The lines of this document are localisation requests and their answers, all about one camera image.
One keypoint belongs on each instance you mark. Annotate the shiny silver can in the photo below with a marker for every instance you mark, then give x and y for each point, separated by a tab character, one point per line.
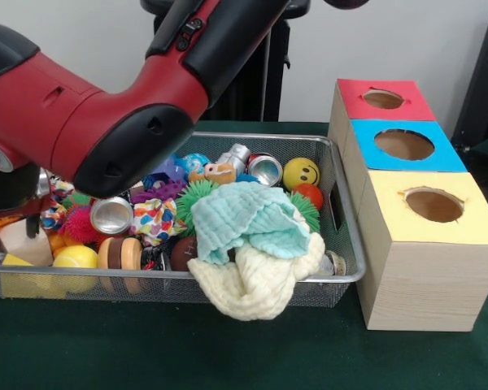
111	215

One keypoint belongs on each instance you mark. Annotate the large wooden block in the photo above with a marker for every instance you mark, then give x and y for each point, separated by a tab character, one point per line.
24	244

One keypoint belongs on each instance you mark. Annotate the colourful patterned cloth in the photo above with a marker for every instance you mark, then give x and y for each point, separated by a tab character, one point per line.
154	221

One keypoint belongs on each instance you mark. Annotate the small red ball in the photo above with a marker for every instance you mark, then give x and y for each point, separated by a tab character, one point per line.
311	196

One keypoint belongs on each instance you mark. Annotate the green spiky ball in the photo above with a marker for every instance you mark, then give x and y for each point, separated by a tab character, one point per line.
307	210

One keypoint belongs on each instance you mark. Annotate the cream knitted cloth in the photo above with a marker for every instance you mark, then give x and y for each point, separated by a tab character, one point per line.
260	280

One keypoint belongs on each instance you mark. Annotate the green furry googly-eyed toy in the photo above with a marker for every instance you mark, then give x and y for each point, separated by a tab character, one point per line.
193	199

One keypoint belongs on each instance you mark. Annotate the red-rimmed silver can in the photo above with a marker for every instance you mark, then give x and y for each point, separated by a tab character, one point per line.
266	171

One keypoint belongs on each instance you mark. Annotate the brown teddy bear toy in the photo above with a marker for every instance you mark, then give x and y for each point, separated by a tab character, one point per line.
215	172

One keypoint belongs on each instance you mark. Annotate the red robot arm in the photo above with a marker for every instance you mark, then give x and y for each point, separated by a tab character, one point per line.
106	106

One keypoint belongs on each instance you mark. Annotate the yellow foam wedge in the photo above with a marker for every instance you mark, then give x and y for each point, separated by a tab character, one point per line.
16	280

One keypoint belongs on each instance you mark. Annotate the clear mesh bin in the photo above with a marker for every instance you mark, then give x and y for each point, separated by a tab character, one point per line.
106	294

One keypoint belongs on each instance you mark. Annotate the pink spiky ball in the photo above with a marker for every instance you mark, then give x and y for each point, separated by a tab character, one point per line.
81	225

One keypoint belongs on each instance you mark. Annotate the wooden box with three holes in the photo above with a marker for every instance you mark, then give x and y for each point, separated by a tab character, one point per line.
423	284

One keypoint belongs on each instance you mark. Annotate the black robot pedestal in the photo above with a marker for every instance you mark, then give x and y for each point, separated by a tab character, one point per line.
252	89

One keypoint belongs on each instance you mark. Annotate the yellow tennis ball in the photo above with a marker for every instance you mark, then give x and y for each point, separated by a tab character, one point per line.
76	264

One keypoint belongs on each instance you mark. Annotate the brown toy football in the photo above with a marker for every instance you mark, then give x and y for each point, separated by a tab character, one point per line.
183	253

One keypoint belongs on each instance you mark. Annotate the yellow smiley ball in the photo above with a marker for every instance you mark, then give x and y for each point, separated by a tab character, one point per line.
301	173

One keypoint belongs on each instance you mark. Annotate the mint green cloth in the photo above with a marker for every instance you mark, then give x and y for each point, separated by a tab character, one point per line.
244	215

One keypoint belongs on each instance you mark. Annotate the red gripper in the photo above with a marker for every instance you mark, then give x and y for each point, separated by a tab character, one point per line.
8	218

